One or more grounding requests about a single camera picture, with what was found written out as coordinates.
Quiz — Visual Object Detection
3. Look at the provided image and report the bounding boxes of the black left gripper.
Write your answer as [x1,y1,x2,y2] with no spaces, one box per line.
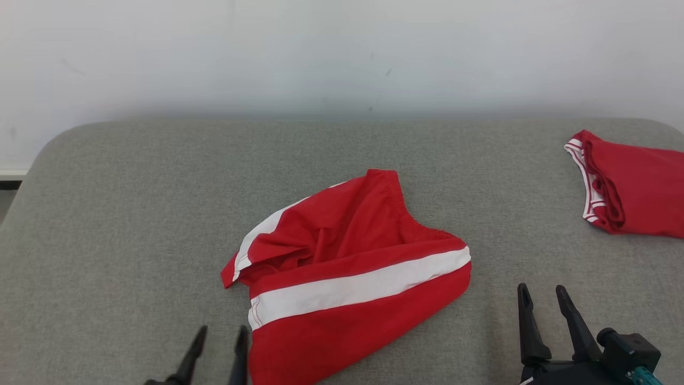
[143,325,250,385]

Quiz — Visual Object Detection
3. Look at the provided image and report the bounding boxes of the red numbered basketball jersey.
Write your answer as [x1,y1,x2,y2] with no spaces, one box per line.
[564,129,684,239]

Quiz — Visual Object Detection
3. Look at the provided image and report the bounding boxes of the red white-striped shorts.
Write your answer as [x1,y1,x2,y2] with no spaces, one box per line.
[220,168,473,385]

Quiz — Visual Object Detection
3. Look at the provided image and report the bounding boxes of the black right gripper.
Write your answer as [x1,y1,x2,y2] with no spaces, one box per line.
[516,283,611,385]

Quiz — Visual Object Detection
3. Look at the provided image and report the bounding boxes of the wall baseboard strip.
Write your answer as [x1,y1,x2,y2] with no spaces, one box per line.
[0,170,29,190]

